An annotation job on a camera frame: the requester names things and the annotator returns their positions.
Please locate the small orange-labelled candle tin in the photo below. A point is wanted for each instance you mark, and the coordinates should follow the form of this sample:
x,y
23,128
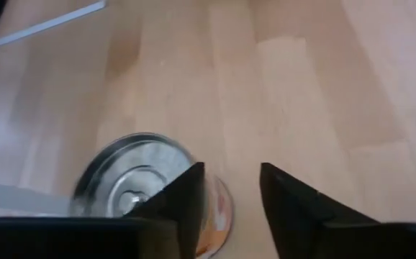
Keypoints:
x,y
132,172

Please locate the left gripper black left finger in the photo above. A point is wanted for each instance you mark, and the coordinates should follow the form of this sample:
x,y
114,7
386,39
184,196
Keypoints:
x,y
183,201

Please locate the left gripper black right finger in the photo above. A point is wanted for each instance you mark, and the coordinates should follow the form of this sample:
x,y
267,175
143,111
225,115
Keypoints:
x,y
308,223

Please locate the white perforated metal shelf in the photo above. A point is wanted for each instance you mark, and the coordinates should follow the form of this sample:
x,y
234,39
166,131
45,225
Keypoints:
x,y
49,23

